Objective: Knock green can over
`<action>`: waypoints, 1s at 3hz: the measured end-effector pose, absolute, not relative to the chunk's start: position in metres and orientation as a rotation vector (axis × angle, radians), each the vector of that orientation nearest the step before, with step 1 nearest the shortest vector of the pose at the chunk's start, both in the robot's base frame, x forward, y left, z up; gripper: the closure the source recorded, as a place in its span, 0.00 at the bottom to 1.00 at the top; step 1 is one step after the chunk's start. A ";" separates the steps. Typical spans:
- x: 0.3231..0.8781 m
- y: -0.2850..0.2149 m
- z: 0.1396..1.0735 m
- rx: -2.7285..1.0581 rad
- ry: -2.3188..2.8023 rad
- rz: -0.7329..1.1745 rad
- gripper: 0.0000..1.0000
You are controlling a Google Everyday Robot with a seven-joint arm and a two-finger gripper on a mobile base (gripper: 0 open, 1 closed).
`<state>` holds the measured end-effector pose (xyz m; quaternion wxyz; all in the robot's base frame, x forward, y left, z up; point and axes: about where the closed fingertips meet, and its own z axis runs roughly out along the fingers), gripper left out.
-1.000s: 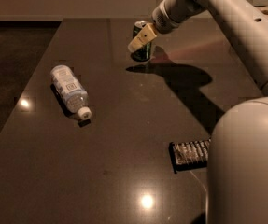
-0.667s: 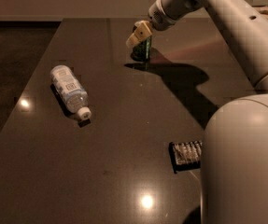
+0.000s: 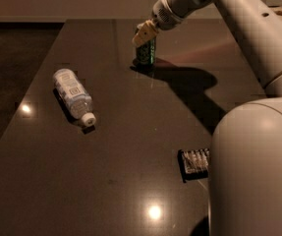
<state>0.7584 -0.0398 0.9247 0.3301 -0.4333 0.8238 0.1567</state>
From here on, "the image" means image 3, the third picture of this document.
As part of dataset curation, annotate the clear plastic water bottle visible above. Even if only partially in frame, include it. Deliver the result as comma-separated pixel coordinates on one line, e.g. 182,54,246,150
53,69,96,127

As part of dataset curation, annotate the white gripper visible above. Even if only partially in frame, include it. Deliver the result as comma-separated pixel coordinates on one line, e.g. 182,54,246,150
132,0,211,47

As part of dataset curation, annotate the green soda can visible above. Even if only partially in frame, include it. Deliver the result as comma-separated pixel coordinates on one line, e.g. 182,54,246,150
136,38,156,65

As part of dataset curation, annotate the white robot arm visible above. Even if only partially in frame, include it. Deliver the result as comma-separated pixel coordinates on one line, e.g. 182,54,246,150
133,0,282,236

